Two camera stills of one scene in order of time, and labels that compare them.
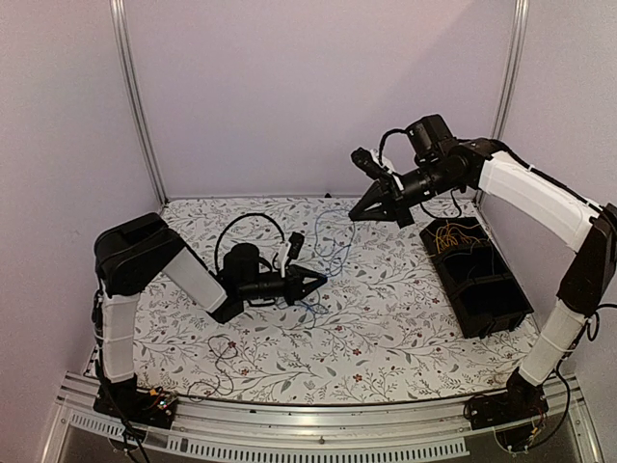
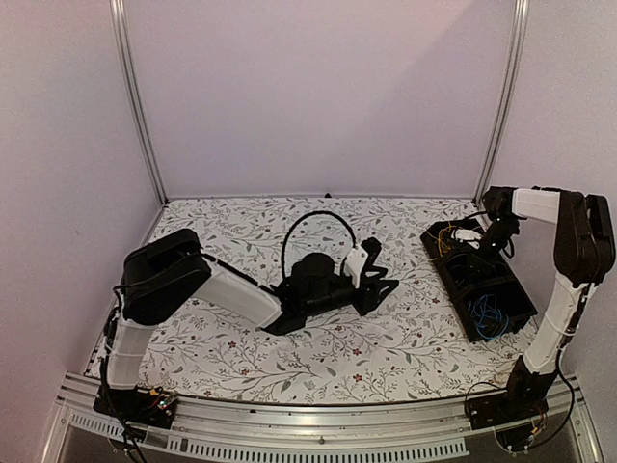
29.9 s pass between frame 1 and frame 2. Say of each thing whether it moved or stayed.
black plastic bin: stayed
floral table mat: stayed
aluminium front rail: stayed
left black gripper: moved
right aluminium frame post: stayed
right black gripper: moved
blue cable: moved
